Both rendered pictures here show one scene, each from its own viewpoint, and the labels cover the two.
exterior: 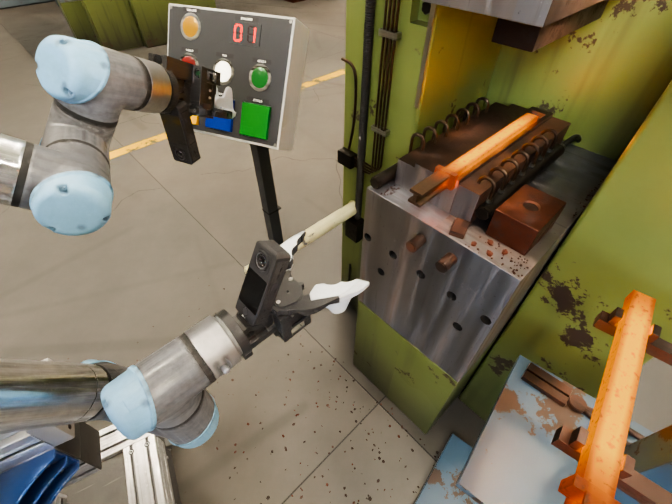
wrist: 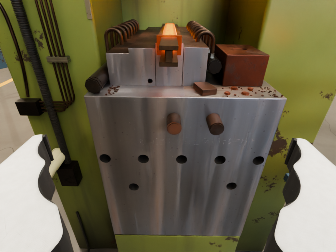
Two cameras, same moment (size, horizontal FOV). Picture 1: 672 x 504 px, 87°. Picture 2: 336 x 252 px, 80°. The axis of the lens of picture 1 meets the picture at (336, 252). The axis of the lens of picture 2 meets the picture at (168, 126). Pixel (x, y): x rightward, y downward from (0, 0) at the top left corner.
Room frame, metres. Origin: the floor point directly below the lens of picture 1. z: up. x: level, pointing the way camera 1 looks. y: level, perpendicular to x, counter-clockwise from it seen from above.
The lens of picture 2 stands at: (0.31, 0.07, 1.06)
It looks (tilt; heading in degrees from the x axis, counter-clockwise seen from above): 31 degrees down; 314
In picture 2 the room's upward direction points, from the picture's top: 1 degrees clockwise
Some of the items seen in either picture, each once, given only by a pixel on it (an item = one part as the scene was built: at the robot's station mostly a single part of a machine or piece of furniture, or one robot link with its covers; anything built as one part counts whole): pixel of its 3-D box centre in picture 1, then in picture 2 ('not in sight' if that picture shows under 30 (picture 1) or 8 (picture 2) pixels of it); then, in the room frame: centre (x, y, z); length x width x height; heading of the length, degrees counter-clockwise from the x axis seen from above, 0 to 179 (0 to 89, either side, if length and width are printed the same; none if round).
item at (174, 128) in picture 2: (416, 243); (174, 123); (0.53, -0.17, 0.87); 0.04 x 0.03 x 0.03; 133
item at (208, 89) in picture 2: (459, 228); (204, 88); (0.52, -0.25, 0.92); 0.04 x 0.03 x 0.01; 150
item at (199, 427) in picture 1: (175, 409); not in sight; (0.18, 0.23, 0.88); 0.11 x 0.08 x 0.11; 76
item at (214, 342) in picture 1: (217, 346); not in sight; (0.23, 0.16, 0.98); 0.08 x 0.05 x 0.08; 43
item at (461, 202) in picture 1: (485, 150); (161, 46); (0.75, -0.36, 0.96); 0.42 x 0.20 x 0.09; 133
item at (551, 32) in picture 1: (557, 10); not in sight; (0.76, -0.41, 1.24); 0.30 x 0.07 x 0.06; 133
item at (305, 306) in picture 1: (308, 298); not in sight; (0.29, 0.04, 1.00); 0.09 x 0.05 x 0.02; 97
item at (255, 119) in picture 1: (255, 121); not in sight; (0.81, 0.19, 1.01); 0.07 x 0.05 x 0.07; 68
